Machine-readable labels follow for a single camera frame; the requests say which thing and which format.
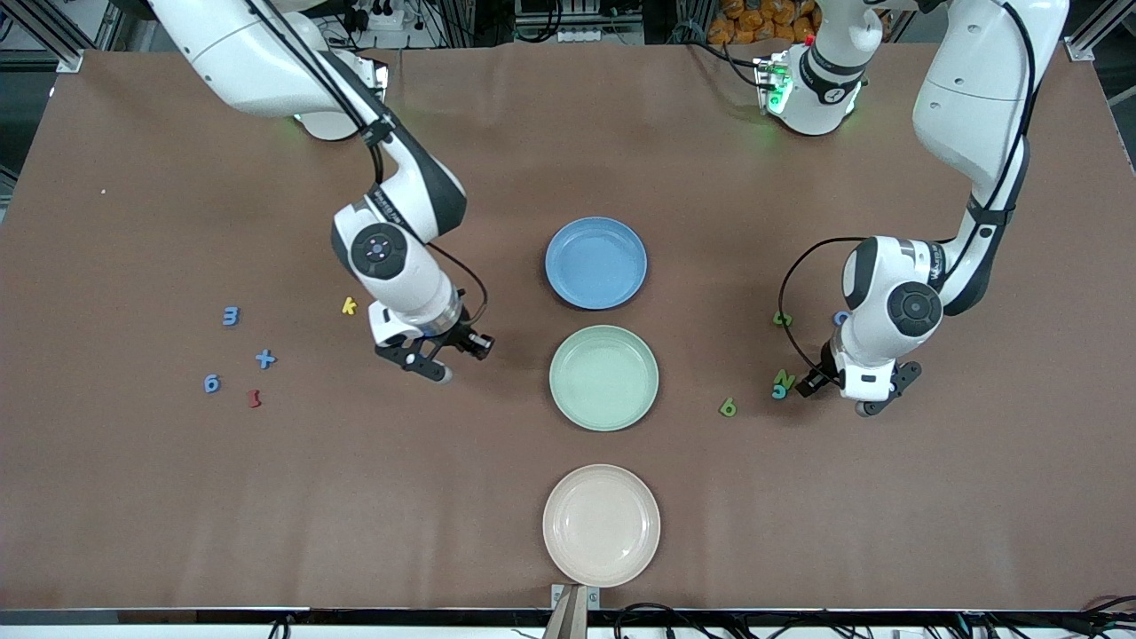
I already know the white power strip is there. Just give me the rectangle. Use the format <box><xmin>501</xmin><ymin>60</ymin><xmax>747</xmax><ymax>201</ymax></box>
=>
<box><xmin>342</xmin><ymin>0</ymin><xmax>427</xmax><ymax>32</ymax></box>

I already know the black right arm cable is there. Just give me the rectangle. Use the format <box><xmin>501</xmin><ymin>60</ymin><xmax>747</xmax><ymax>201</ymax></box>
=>
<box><xmin>244</xmin><ymin>0</ymin><xmax>489</xmax><ymax>327</ymax></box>

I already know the blue plate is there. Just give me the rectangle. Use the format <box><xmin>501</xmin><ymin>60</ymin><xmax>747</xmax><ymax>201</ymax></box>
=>
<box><xmin>545</xmin><ymin>217</ymin><xmax>649</xmax><ymax>311</ymax></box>

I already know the brown table cover sheet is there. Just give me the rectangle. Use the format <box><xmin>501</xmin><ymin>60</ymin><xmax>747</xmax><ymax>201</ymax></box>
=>
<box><xmin>0</xmin><ymin>40</ymin><xmax>1136</xmax><ymax>613</ymax></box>

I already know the mint green plate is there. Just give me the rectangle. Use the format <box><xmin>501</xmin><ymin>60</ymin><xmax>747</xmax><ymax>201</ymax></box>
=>
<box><xmin>548</xmin><ymin>325</ymin><xmax>660</xmax><ymax>432</ymax></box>

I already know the black arm base cable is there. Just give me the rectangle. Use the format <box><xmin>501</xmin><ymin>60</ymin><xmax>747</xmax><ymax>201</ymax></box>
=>
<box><xmin>688</xmin><ymin>40</ymin><xmax>760</xmax><ymax>85</ymax></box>

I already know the beige plate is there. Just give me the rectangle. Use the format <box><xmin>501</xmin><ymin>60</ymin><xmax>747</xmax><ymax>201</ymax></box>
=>
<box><xmin>542</xmin><ymin>464</ymin><xmax>662</xmax><ymax>588</ymax></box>

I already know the pile of orange items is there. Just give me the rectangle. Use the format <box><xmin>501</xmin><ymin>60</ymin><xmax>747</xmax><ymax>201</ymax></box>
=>
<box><xmin>707</xmin><ymin>0</ymin><xmax>822</xmax><ymax>45</ymax></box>

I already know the front camera mount bracket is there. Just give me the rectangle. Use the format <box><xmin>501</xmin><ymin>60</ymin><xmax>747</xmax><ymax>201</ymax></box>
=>
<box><xmin>543</xmin><ymin>583</ymin><xmax>603</xmax><ymax>639</ymax></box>

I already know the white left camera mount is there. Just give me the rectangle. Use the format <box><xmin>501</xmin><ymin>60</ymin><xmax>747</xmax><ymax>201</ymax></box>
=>
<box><xmin>837</xmin><ymin>358</ymin><xmax>897</xmax><ymax>402</ymax></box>

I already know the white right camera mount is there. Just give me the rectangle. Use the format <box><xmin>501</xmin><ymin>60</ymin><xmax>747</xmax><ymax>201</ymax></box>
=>
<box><xmin>368</xmin><ymin>302</ymin><xmax>422</xmax><ymax>349</ymax></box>

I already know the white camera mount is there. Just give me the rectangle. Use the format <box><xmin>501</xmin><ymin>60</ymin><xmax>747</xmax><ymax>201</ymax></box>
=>
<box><xmin>837</xmin><ymin>358</ymin><xmax>897</xmax><ymax>402</ymax></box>
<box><xmin>368</xmin><ymin>302</ymin><xmax>422</xmax><ymax>349</ymax></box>

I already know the aluminium frame profile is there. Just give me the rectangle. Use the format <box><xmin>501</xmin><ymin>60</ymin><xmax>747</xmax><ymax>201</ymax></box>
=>
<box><xmin>0</xmin><ymin>0</ymin><xmax>85</xmax><ymax>74</ymax></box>
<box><xmin>1068</xmin><ymin>0</ymin><xmax>1136</xmax><ymax>63</ymax></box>

